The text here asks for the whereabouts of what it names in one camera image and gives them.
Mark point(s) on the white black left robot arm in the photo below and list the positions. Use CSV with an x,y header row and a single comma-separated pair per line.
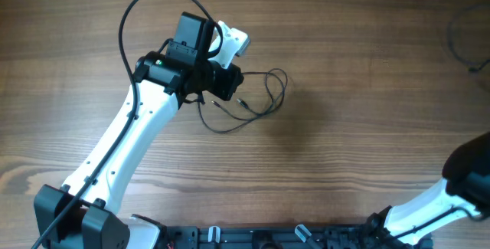
x,y
83,212

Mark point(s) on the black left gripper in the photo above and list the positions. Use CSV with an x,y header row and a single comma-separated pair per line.
x,y
233,76

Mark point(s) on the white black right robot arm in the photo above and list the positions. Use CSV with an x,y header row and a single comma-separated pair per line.
x,y
461,192

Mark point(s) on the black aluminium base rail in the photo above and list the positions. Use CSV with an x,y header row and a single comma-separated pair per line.
x,y
342,236

